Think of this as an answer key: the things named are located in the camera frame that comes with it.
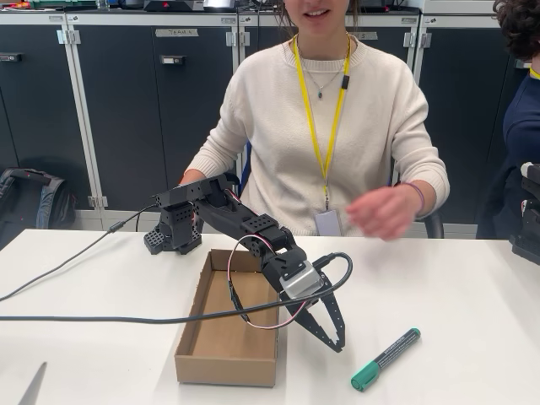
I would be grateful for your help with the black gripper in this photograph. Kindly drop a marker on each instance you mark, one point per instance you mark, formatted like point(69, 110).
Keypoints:
point(317, 305)

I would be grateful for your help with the green permanent marker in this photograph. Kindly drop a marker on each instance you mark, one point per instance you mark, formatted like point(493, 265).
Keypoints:
point(384, 358)

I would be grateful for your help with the person's right forearm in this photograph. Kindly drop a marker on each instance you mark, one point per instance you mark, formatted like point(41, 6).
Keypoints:
point(211, 156)

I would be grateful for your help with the person's left forearm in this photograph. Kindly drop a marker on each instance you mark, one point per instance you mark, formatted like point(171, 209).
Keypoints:
point(430, 190)

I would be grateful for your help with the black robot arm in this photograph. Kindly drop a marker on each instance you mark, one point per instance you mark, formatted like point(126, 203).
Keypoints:
point(529, 211)
point(223, 215)

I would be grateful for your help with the person in cream sweater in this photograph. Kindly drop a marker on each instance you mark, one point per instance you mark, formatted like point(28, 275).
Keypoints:
point(274, 147)

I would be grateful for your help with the person in navy top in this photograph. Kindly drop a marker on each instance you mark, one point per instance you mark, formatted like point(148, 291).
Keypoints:
point(523, 126)

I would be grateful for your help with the person's left hand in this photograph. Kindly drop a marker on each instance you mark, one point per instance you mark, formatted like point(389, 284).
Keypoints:
point(384, 211)

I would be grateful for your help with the person's right hand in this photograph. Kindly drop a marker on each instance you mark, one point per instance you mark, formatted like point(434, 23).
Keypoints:
point(193, 175)

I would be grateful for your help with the clear badge holder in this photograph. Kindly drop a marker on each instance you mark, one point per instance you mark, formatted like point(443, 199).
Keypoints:
point(328, 223)

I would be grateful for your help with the open cardboard box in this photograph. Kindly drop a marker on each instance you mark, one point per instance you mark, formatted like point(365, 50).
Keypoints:
point(211, 346)

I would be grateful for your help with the black and blue chair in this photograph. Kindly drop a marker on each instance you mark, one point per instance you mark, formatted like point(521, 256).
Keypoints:
point(434, 225)

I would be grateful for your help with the purple wrist band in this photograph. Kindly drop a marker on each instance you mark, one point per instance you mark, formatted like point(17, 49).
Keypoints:
point(419, 196)

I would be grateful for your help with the small black clip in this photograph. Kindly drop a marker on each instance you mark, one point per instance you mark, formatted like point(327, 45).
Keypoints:
point(345, 82)

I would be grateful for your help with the grey cabinet hinge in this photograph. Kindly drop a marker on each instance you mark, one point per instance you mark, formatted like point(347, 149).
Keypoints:
point(93, 201)
point(244, 39)
point(74, 36)
point(409, 40)
point(62, 36)
point(425, 40)
point(231, 39)
point(103, 201)

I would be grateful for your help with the black grey backpack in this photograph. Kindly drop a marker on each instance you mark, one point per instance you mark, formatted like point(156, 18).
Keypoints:
point(25, 202)

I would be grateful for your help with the grey device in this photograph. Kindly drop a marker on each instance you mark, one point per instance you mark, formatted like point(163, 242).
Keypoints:
point(219, 3)

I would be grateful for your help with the black device red logo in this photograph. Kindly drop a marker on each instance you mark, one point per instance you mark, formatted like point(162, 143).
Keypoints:
point(169, 5)

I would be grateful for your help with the clear glass jar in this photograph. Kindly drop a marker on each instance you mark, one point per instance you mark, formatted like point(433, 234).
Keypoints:
point(103, 4)

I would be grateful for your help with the green plastic crate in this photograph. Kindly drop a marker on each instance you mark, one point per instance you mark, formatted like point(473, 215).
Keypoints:
point(63, 3)

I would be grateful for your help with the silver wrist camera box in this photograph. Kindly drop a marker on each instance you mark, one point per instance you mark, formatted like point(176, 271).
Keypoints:
point(301, 282)

